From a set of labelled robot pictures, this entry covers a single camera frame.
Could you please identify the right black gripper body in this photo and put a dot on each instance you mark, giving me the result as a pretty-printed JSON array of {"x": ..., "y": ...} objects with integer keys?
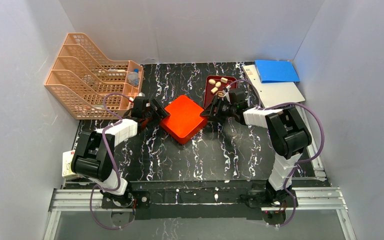
[{"x": 217, "y": 109}]

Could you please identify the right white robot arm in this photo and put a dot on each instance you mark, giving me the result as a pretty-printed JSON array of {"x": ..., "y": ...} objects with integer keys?
[{"x": 287, "y": 132}]

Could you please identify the white board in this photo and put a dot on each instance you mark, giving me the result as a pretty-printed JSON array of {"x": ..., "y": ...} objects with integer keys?
[{"x": 271, "y": 94}]

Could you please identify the blue folder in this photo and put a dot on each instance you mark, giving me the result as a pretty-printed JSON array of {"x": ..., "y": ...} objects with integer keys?
[{"x": 276, "y": 71}]

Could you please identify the dark red chocolate tray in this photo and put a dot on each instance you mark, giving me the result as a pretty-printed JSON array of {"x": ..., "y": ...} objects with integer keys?
[{"x": 214, "y": 86}]

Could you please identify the orange chocolate box with tray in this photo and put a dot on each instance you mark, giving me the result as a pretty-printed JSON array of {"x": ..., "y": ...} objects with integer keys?
[{"x": 182, "y": 132}]

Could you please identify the orange box lid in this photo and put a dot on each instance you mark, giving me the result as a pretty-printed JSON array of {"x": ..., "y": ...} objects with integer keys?
[{"x": 184, "y": 110}]

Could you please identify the small white red box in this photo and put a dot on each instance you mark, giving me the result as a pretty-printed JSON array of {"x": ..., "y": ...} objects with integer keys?
[{"x": 66, "y": 172}]

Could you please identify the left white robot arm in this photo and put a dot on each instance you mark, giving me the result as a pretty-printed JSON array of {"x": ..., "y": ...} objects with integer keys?
[{"x": 94, "y": 158}]

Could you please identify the aluminium base frame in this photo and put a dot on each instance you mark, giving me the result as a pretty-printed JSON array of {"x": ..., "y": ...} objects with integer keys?
[{"x": 193, "y": 191}]

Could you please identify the peach plastic file rack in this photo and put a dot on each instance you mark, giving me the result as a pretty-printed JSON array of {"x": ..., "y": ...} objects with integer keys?
[{"x": 85, "y": 81}]

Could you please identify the small bottle with blue cap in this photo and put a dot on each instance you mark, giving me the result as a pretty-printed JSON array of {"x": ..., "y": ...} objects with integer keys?
[{"x": 133, "y": 77}]

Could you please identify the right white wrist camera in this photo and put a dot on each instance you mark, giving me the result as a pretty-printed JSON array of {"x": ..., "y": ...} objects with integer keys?
[{"x": 226, "y": 92}]

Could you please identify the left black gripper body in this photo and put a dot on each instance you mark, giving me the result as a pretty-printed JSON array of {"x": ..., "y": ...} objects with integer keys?
[{"x": 154, "y": 110}]

